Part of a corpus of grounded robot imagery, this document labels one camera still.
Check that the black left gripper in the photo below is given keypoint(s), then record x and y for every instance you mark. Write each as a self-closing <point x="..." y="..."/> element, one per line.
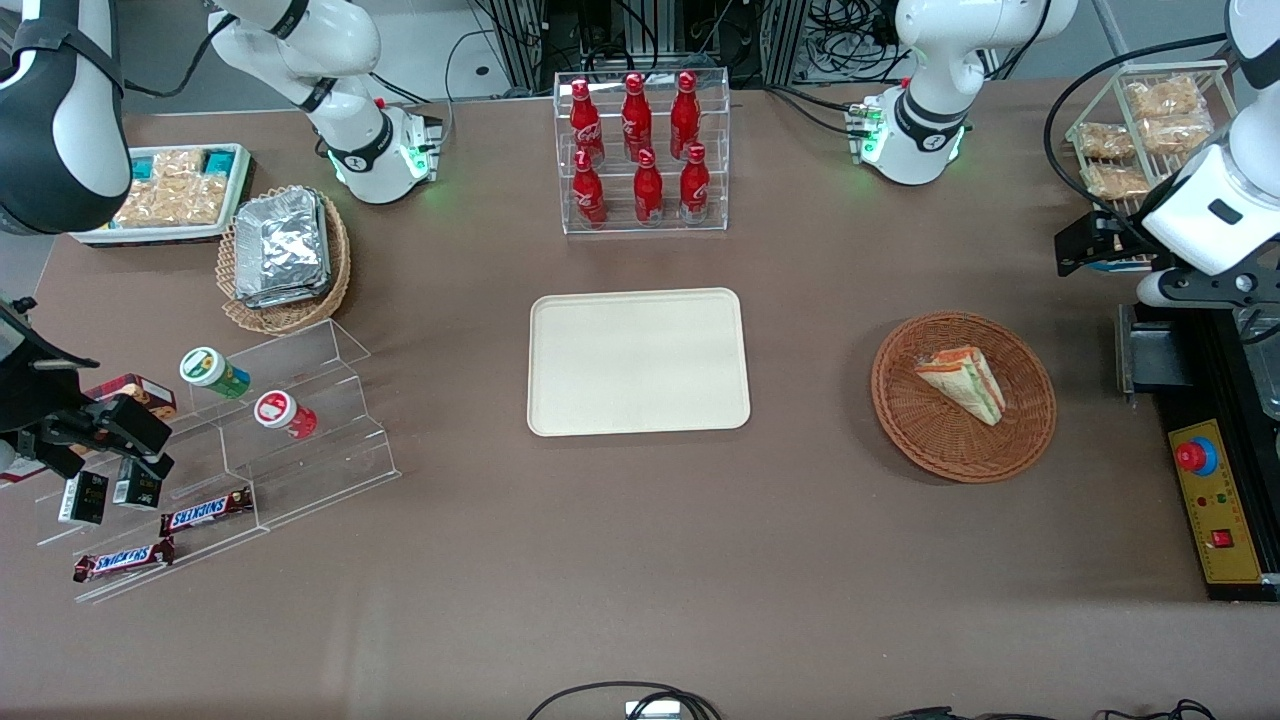
<point x="1117" y="236"/>

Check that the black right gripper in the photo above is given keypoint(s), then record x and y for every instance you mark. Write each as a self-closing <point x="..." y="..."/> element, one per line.
<point x="42" y="397"/>

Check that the triangular sandwich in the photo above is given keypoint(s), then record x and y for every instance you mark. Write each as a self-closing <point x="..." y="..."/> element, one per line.
<point x="965" y="382"/>

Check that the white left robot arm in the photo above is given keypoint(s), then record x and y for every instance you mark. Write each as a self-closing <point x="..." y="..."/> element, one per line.
<point x="930" y="60"/>

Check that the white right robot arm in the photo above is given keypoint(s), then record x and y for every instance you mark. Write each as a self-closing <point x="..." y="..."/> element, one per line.
<point x="60" y="120"/>

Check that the clear metal-rimmed tray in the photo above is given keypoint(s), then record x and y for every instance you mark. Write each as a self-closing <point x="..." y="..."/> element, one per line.
<point x="1262" y="345"/>

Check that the light tan wicker basket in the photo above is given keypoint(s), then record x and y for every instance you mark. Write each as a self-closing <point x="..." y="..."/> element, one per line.
<point x="285" y="318"/>

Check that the white rectangular snack tray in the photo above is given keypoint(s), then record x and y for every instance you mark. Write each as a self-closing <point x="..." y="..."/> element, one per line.
<point x="150" y="234"/>

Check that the brown round wicker basket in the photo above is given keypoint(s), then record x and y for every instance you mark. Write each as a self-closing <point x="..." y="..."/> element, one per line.
<point x="930" y="430"/>

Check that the cream plastic tray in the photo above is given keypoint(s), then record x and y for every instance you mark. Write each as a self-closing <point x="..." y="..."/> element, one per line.
<point x="638" y="362"/>

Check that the small black box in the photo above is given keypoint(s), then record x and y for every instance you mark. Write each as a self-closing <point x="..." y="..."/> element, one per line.
<point x="83" y="498"/>
<point x="136" y="490"/>

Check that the brown chocolate box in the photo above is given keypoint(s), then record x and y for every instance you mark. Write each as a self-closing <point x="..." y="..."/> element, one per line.
<point x="135" y="388"/>

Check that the brown snickers bar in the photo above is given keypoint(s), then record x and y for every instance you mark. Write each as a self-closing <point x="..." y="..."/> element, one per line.
<point x="122" y="561"/>
<point x="205" y="512"/>

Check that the green snack cup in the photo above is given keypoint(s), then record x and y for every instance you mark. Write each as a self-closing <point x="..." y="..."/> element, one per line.
<point x="212" y="370"/>

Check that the red snack cup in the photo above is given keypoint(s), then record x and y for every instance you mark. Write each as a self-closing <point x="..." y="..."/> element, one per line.
<point x="282" y="413"/>

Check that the black control box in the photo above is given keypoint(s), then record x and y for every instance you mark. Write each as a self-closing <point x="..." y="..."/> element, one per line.
<point x="1185" y="405"/>

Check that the clear acrylic step stand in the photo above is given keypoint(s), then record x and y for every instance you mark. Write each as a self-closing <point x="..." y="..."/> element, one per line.
<point x="320" y="470"/>

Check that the red emergency stop button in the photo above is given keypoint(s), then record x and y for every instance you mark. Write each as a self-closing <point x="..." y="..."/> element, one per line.
<point x="1193" y="457"/>

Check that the clear cookie pack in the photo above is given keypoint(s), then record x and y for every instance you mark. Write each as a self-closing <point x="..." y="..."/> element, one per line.
<point x="178" y="165"/>
<point x="170" y="203"/>

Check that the silver foil container stack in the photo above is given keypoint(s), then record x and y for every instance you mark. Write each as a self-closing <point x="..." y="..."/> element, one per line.
<point x="282" y="245"/>

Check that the yellow control panel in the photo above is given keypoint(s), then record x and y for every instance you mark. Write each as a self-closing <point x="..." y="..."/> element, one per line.
<point x="1225" y="505"/>

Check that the clear acrylic bottle rack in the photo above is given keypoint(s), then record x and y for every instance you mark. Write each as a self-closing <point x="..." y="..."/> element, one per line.
<point x="720" y="150"/>

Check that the red cola bottle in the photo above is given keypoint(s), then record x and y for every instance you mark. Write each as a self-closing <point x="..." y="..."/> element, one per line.
<point x="637" y="115"/>
<point x="589" y="195"/>
<point x="585" y="120"/>
<point x="694" y="188"/>
<point x="648" y="192"/>
<point x="685" y="115"/>

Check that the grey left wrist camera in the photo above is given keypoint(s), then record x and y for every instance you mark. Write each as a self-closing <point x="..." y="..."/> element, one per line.
<point x="1165" y="290"/>

